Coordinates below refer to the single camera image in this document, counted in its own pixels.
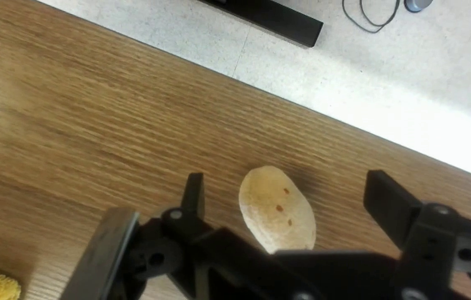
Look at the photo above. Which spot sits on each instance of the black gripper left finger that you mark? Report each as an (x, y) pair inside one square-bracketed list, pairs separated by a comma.
[(191, 198)]

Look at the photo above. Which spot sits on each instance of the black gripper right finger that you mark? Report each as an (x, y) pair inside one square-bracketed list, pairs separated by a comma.
[(389, 209)]

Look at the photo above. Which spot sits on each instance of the beige toy potato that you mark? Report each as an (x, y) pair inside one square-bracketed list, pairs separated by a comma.
[(276, 211)]

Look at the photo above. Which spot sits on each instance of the black flat bar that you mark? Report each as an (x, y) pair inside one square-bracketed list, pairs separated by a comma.
[(268, 19)]

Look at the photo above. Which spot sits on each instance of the blue round object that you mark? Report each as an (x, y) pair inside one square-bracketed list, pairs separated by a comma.
[(418, 4)]

